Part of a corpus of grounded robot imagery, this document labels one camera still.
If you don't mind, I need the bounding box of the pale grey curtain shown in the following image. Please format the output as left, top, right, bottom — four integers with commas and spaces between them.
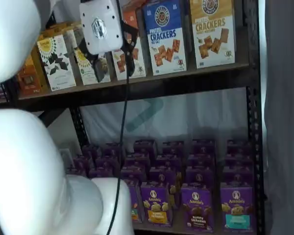
258, 0, 294, 235

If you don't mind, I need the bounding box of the cheddar pretzel crackers box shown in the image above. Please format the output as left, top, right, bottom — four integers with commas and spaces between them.
111, 9, 147, 81

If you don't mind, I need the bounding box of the Annie's box teal patch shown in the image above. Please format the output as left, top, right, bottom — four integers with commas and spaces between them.
220, 185, 257, 230

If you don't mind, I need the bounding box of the purple Annie's box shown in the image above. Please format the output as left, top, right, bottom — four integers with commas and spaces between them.
133, 140, 155, 159
185, 167, 215, 188
121, 168, 147, 183
103, 143, 124, 159
161, 140, 185, 156
148, 166, 184, 210
191, 139, 216, 155
82, 145, 100, 159
224, 153, 253, 169
187, 153, 216, 169
95, 156, 120, 170
89, 168, 115, 179
124, 156, 150, 171
65, 167, 88, 176
154, 154, 182, 169
221, 166, 255, 188
73, 156, 95, 169
226, 139, 251, 155

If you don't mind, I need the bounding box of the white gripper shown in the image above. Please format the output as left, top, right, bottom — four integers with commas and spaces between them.
78, 0, 140, 83

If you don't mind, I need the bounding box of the orange cracker box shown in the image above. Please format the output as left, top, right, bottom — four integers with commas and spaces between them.
23, 45, 42, 65
16, 52, 49, 96

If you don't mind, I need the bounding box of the honey mustard pretzel crackers box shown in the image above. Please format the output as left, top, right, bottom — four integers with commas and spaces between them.
189, 0, 236, 70

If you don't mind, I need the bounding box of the Annie's box brown patch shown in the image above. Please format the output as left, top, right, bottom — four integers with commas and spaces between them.
180, 185, 214, 233

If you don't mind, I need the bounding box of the Simple Mills almond bars box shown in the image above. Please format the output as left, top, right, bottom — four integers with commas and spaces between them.
65, 22, 85, 48
73, 30, 111, 86

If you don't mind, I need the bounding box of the black metal shelf rack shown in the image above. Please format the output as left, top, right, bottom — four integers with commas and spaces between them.
0, 0, 267, 235

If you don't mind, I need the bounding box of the blue pretzel crackers box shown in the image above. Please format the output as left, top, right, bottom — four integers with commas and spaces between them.
143, 0, 188, 76

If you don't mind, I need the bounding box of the thin black cable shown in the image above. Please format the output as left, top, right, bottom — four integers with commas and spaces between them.
106, 72, 131, 235

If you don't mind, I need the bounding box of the Annie's box orange patch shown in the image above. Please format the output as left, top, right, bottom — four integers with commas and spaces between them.
140, 181, 175, 226

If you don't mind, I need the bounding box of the translucent sheet with teal logo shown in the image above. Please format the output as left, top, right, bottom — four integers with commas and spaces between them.
79, 87, 249, 157

